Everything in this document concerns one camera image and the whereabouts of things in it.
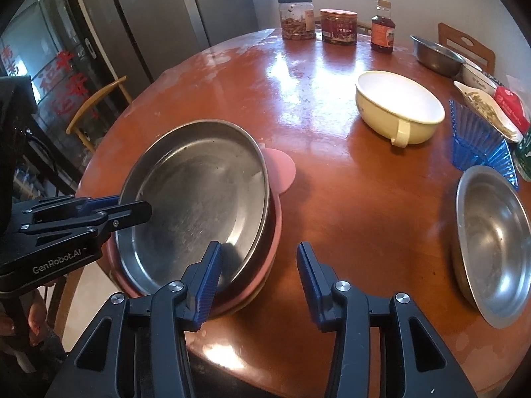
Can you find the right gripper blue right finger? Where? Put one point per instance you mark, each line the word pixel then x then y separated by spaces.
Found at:
pixel 317 280

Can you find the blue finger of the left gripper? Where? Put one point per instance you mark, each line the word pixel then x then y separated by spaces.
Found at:
pixel 97 226
pixel 55 209

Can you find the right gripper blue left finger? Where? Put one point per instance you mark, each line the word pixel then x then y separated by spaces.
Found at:
pixel 201 281

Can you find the yellow shell-shaped plate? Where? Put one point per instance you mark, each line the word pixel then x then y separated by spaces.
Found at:
pixel 247 295

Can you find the round steel pan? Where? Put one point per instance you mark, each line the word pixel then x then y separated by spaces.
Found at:
pixel 205 181

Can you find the pink plastic plate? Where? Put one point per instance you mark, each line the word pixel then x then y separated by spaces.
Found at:
pixel 282 172

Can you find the large stainless steel bowl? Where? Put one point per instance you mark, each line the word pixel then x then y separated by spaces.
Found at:
pixel 491 246

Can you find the cream bowl with handle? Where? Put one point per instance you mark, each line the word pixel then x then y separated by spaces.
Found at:
pixel 398 108

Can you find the blue fluted plastic dish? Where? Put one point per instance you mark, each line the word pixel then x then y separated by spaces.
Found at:
pixel 476 143

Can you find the left hand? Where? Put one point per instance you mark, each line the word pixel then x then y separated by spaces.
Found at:
pixel 36 315

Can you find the yellow chair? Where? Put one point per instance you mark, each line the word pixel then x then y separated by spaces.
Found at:
pixel 89 106

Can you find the grey refrigerator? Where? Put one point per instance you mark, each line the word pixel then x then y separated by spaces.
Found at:
pixel 141 39

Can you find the green drink bottle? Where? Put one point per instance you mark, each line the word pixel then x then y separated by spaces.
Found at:
pixel 522 156

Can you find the white dish with food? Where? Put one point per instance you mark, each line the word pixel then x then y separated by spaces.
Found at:
pixel 485 106

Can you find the small steel bowl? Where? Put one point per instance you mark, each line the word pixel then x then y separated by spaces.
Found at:
pixel 437 57

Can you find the red tin can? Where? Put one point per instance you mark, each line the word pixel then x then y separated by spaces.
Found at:
pixel 338 26

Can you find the white ceramic bowl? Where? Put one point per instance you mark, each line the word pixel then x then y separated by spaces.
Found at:
pixel 473 76

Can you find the brown sauce bottle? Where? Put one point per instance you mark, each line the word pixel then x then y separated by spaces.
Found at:
pixel 382 28

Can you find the red tissue pack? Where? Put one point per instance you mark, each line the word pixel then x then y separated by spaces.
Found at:
pixel 511 105

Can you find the clear jar black lid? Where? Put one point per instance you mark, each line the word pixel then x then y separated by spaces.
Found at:
pixel 297 19

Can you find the wooden chair back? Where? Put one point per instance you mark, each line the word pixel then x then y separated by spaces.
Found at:
pixel 466 45

